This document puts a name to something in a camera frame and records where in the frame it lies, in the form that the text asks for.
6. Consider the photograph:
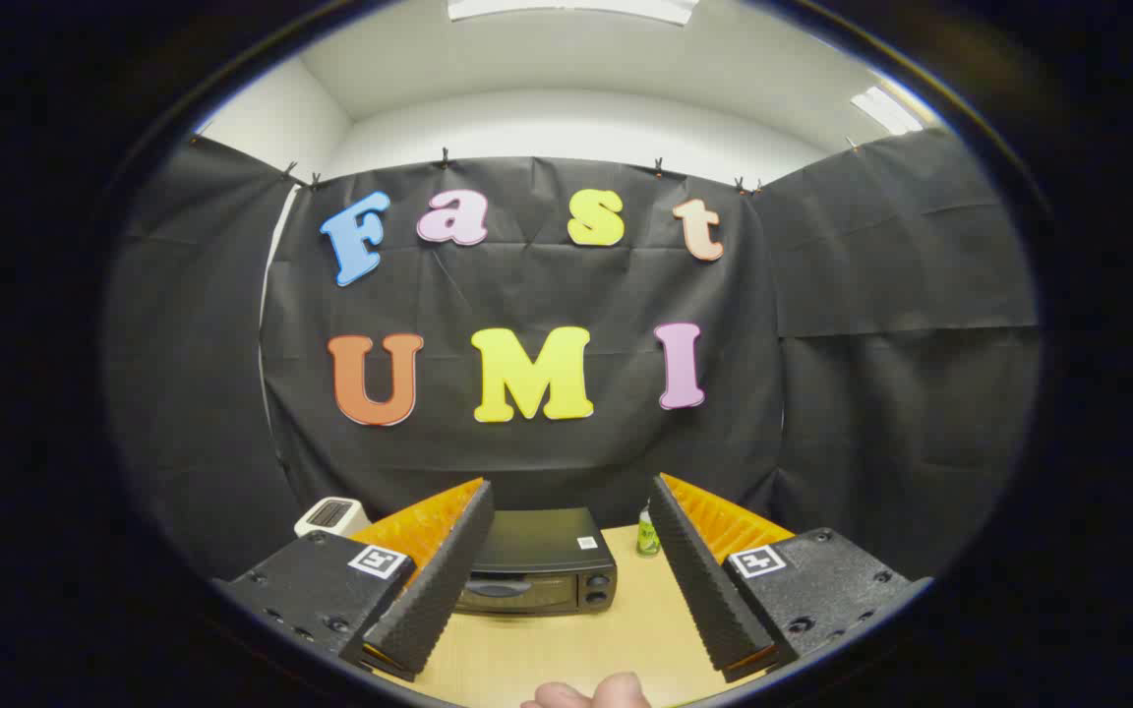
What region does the long ceiling light panel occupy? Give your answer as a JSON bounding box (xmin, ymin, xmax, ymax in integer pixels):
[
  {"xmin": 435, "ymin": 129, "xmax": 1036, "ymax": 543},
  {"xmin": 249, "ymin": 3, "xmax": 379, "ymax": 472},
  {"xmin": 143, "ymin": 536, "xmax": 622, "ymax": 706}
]
[{"xmin": 447, "ymin": 0, "xmax": 700, "ymax": 26}]

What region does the white bread toaster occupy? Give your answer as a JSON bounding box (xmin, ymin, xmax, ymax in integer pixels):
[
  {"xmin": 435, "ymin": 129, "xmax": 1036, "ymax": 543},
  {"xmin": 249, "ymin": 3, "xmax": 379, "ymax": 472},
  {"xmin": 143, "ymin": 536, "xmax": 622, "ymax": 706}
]
[{"xmin": 293, "ymin": 498, "xmax": 372, "ymax": 538}]

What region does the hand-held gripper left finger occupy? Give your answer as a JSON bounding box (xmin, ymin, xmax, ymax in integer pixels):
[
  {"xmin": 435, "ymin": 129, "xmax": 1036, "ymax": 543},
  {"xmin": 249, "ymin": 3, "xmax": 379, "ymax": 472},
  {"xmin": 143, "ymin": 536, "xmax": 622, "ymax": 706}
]
[{"xmin": 212, "ymin": 479, "xmax": 496, "ymax": 682}]

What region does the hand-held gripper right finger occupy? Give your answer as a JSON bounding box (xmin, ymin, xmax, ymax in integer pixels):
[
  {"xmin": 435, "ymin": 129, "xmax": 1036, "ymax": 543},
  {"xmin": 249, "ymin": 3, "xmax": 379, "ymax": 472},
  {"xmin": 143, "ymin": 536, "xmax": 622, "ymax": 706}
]
[{"xmin": 647, "ymin": 474, "xmax": 933, "ymax": 683}]

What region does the small ceiling light panel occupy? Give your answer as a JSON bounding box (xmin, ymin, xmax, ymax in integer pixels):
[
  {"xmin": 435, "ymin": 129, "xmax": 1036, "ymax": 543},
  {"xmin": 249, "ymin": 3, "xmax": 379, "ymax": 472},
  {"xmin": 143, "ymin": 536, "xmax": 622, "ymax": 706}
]
[{"xmin": 850, "ymin": 86, "xmax": 924, "ymax": 136}]

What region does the black toaster oven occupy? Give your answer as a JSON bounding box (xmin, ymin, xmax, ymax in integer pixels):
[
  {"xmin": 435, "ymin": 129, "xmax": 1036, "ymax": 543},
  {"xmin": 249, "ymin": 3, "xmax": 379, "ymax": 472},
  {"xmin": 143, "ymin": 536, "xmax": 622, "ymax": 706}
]
[{"xmin": 456, "ymin": 507, "xmax": 619, "ymax": 617}]

